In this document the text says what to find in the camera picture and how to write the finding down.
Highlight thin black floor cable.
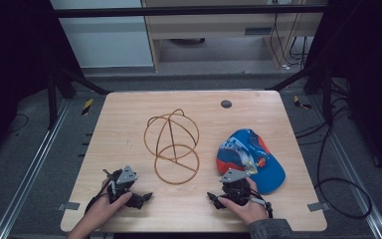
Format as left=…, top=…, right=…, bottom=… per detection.
left=7, top=113, right=30, bottom=134

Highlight black horizontal frame bar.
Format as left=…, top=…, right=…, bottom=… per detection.
left=54, top=4, right=328, bottom=19

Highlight aluminium floor rail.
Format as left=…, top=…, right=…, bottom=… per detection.
left=0, top=99, right=72, bottom=239
left=309, top=95, right=382, bottom=239

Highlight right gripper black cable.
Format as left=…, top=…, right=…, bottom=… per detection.
left=249, top=188, right=275, bottom=219

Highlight person's left hand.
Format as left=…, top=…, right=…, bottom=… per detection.
left=79, top=178, right=133, bottom=234

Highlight black looped floor cable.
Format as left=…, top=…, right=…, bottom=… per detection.
left=313, top=123, right=374, bottom=220

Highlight golden wire hat stand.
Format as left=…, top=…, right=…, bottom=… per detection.
left=143, top=108, right=201, bottom=186

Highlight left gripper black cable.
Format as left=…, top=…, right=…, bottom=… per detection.
left=85, top=178, right=113, bottom=215

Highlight black diagonal frame strut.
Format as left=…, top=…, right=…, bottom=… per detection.
left=266, top=63, right=334, bottom=127
left=47, top=64, right=113, bottom=131

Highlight person's right hand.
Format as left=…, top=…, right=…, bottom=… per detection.
left=217, top=176, right=270, bottom=227

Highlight black curtain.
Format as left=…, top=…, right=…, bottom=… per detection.
left=302, top=0, right=382, bottom=187
left=0, top=0, right=85, bottom=167

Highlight grey tape strip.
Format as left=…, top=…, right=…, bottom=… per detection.
left=57, top=201, right=81, bottom=212
left=306, top=201, right=331, bottom=213

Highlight light wooden desk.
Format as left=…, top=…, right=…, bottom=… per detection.
left=140, top=0, right=328, bottom=73

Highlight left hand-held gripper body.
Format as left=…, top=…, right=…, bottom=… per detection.
left=102, top=164, right=146, bottom=210

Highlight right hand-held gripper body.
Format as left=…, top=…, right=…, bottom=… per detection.
left=218, top=167, right=257, bottom=207

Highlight hanging desk cables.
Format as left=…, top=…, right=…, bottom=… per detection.
left=269, top=12, right=310, bottom=72

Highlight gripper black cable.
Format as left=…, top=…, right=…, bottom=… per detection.
left=85, top=178, right=113, bottom=215
left=249, top=188, right=275, bottom=219

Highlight yellow black striped tape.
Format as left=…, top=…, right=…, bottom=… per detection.
left=81, top=98, right=95, bottom=117
left=292, top=95, right=313, bottom=111

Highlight blue and red cap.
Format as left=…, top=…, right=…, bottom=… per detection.
left=215, top=127, right=287, bottom=196

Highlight white cabinet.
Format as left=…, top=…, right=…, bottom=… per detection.
left=50, top=0, right=155, bottom=70

